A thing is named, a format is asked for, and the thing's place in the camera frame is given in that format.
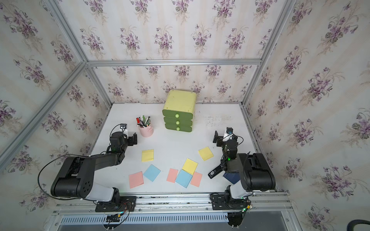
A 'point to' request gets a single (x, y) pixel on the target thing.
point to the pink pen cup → (146, 131)
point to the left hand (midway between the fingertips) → (129, 133)
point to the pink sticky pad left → (136, 179)
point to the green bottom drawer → (178, 127)
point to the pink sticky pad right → (196, 179)
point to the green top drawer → (177, 114)
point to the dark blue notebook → (233, 177)
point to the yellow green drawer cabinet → (179, 106)
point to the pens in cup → (143, 121)
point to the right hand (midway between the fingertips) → (225, 132)
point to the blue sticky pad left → (152, 172)
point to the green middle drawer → (178, 121)
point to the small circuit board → (115, 217)
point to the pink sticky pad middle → (172, 175)
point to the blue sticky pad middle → (184, 178)
